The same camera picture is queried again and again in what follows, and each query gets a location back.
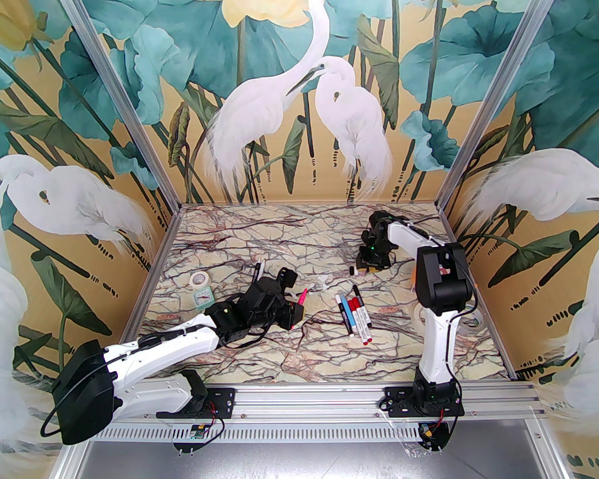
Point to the pink highlighter pen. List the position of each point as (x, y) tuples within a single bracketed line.
[(302, 297)]

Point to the black pen with white tip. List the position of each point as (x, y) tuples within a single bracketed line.
[(256, 272), (357, 295)]

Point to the white marker with black tip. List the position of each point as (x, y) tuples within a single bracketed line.
[(262, 269)]

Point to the blue body pen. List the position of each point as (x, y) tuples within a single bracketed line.
[(347, 315)]

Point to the white marker with red ends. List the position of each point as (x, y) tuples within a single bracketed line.
[(357, 322), (364, 325)]

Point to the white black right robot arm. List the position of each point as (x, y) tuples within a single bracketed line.
[(442, 277)]

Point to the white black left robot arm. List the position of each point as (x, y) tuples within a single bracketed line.
[(169, 342)]

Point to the small green alarm clock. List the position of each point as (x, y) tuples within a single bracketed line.
[(203, 299)]

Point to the small white tape roll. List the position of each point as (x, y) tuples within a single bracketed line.
[(198, 280)]

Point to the large white tape roll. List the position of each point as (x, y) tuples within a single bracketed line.
[(471, 320)]

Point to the perforated metal strip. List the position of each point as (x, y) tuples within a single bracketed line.
[(304, 433)]

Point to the small green circuit board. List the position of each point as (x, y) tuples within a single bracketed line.
[(197, 431)]

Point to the grey metal panel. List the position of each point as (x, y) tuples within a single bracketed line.
[(304, 462)]

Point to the yellow power connector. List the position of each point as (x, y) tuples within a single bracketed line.
[(429, 433)]

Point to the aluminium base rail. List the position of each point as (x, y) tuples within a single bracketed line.
[(304, 402)]

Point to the aluminium frame post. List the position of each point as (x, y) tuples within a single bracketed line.
[(117, 88), (501, 88)]

